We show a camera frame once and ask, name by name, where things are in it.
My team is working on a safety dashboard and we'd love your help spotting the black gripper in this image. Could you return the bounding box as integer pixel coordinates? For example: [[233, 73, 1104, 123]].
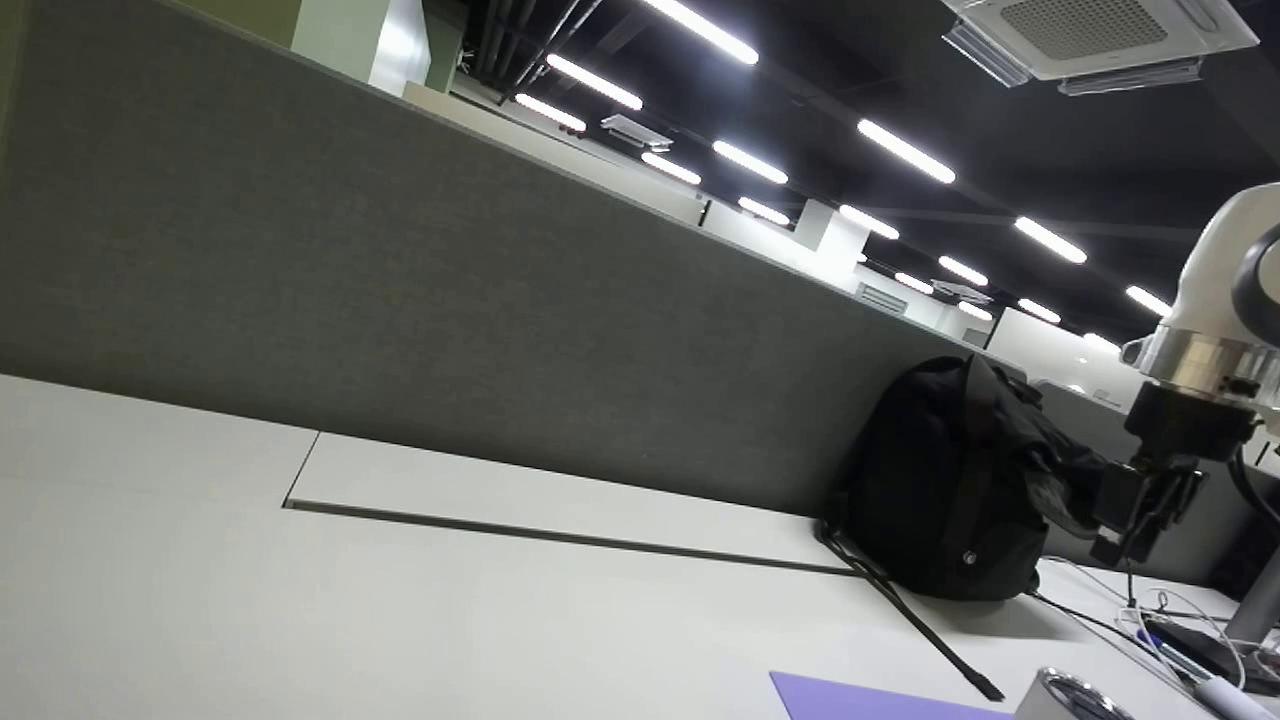
[[1089, 378, 1258, 569]]

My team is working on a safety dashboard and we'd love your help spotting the flat black desk device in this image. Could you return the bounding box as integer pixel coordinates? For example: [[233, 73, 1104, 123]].
[[1141, 612, 1253, 684]]

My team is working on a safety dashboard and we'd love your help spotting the white office cabinet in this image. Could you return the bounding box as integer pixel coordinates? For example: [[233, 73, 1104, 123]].
[[985, 306, 1196, 430]]

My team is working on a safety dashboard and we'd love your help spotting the black backpack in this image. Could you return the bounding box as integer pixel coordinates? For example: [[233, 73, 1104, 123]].
[[815, 351, 1131, 705]]

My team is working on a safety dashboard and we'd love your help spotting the white cylindrical object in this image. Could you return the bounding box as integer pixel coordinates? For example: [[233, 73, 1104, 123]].
[[1186, 671, 1280, 720]]

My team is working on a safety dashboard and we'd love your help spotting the purple mat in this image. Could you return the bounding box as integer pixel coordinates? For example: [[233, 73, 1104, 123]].
[[768, 667, 1021, 720]]

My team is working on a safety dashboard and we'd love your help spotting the white ceiling air conditioner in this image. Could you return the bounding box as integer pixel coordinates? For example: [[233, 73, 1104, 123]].
[[935, 0, 1263, 99]]

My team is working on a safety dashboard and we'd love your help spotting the grey fabric desk partition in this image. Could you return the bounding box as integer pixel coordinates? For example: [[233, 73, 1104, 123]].
[[0, 0, 1277, 585]]

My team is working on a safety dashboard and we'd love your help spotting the white square pillar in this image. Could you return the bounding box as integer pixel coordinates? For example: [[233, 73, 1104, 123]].
[[286, 0, 434, 99]]

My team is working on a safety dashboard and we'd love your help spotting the grey monitor stand post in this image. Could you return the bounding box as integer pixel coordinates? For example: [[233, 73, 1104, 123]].
[[1223, 538, 1280, 646]]

